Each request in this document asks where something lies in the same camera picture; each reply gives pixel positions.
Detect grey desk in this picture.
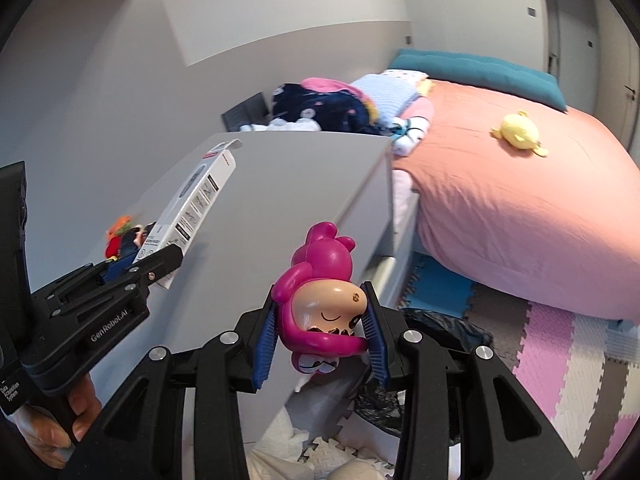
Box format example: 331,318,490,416
82,132,397,428

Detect black trash bag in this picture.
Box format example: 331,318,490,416
350,308,495,443

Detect person's left hand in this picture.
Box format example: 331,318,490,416
22,374,104,469

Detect navy printed blanket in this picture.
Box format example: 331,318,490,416
271,82,379,134

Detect salmon bed cover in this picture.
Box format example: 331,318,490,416
390,77,640,322

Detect pastel foam floor mat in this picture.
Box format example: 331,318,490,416
397,252,640,480

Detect pink cloth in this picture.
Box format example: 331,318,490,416
300,77,362,99

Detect white fluffy cloth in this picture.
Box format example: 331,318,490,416
246,405,401,480

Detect white cardboard box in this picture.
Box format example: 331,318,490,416
131,140,244,291

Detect pink toy figure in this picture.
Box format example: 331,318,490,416
274,221,373,376

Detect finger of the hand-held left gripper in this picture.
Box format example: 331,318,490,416
85,257,137,287
122,244,184,294

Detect orange plastic toy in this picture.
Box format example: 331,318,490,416
106,215,134,241

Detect yellow plush toy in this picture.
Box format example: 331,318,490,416
489,109,550,158

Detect light blue folded blanket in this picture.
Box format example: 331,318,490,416
350,74,419,117

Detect white folded clothes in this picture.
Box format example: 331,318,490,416
389,116,432,157

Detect grey door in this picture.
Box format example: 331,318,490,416
541,0,602,75

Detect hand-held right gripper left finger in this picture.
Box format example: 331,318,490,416
60,284,281,480

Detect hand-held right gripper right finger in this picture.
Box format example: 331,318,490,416
361,281,592,480

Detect teal cushion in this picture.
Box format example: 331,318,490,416
387,49,569,113

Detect small dark blue toy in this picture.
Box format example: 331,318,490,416
120,224,157,262

